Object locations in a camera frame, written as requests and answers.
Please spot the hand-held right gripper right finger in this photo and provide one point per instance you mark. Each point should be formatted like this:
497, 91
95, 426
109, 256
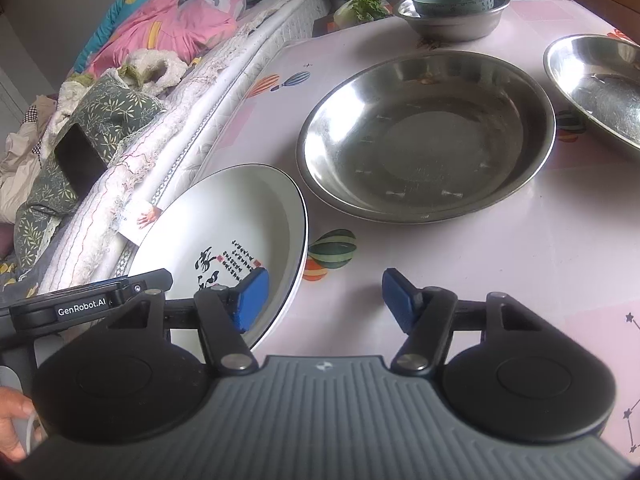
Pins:
397, 297

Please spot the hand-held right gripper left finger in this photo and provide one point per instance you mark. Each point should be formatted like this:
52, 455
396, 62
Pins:
252, 295

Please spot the white printed plate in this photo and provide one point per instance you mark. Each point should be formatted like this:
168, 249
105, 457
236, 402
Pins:
200, 220

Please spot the large steel plate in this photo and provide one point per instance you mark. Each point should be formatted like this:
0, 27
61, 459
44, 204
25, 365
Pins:
600, 90
425, 150

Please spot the teal ceramic bowl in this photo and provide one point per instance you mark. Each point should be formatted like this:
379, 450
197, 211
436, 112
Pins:
450, 2

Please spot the person's left hand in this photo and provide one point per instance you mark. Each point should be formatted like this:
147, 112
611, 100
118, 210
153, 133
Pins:
12, 420

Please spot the grey floral sheet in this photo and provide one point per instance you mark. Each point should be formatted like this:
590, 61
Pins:
17, 280

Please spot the pink printed tablecloth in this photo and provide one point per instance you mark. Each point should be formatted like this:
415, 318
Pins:
450, 260

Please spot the white mattress label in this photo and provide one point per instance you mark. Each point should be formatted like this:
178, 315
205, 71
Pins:
137, 220

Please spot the beige crumpled cloth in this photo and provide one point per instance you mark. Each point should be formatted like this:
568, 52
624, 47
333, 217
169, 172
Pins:
20, 160

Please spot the white mattress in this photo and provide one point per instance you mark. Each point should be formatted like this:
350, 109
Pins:
210, 100

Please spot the green floral pillow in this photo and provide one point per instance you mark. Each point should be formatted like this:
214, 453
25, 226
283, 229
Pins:
115, 110

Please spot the white fluffy blanket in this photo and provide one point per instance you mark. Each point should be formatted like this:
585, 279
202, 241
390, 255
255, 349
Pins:
160, 67

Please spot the pink and blue quilt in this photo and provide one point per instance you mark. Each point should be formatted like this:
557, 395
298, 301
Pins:
165, 30

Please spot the leafy green vegetable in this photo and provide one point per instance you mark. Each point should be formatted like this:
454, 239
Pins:
367, 5

